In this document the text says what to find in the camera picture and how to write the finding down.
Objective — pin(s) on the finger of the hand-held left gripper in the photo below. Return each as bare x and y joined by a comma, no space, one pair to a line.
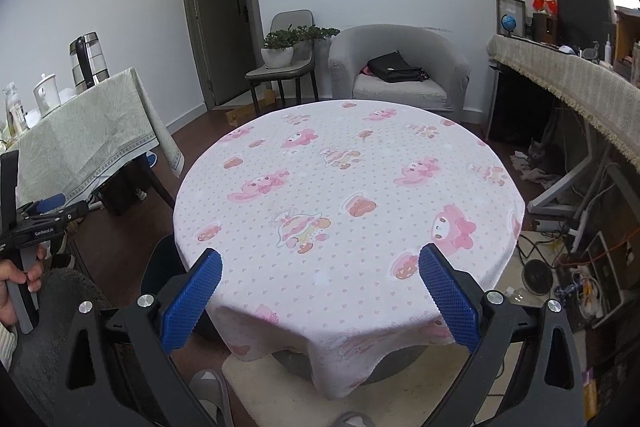
50,203
72,212

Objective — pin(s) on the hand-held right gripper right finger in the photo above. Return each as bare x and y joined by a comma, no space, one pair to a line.
447,302

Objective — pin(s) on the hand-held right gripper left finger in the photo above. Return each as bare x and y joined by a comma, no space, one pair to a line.
192,302

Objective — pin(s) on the person's left forearm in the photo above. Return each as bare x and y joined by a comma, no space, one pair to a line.
6,344

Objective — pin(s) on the person's left hand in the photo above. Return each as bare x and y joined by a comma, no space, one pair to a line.
6,307

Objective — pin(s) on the dark chair back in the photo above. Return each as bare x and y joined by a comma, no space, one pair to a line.
161,267

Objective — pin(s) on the grey slipper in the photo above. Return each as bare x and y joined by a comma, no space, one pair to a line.
210,389
355,420

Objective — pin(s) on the clear plastic bottle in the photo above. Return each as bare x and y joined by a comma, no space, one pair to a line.
15,112

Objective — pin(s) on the white lidded mug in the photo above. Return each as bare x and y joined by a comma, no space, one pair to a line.
46,96

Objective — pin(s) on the beige floor mat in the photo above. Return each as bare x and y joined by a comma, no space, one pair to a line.
265,392

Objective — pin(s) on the round table, pink tablecloth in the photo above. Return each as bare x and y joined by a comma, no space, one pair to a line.
350,207

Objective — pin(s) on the steel electric kettle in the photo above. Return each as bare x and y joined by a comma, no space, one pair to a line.
90,59

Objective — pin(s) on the white desk legs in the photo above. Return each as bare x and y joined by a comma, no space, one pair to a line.
557,197

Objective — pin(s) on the pale floor rags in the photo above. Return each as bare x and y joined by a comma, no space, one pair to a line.
525,169

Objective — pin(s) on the grey cat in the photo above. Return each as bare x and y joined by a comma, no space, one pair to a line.
544,154

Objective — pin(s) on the brown cardboard box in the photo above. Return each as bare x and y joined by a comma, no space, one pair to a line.
239,114

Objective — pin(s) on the grey armchair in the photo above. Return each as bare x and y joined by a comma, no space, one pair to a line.
425,92

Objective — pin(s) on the grey door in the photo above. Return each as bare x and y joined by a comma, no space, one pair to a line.
222,32

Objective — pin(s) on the black bag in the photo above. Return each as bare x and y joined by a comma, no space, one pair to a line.
395,67

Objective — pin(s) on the grey dining chair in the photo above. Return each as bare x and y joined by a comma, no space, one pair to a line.
277,74

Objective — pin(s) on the beige lace desk cloth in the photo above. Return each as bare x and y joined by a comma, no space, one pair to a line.
565,77

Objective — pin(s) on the green plant in white pot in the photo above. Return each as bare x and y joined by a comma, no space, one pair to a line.
277,56

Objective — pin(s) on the small blue globe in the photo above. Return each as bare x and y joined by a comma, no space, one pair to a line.
507,24

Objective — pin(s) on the brown speaker box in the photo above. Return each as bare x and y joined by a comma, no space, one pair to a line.
542,29

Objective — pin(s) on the green plant in grey pot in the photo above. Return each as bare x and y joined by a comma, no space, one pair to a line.
317,33

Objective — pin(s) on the white slim bottle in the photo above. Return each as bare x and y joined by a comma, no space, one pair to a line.
608,52

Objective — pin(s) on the small red flags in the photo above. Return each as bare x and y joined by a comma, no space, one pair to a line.
544,4

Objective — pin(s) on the black monitor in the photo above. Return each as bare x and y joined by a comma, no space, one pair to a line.
582,19

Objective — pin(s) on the wooden box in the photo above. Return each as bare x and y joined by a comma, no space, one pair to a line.
627,42

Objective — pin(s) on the picture frame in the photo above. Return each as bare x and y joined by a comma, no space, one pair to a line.
510,4

